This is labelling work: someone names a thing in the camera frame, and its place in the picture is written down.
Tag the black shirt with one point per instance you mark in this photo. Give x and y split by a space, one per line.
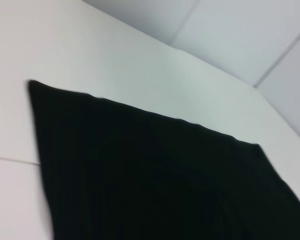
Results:
152 180

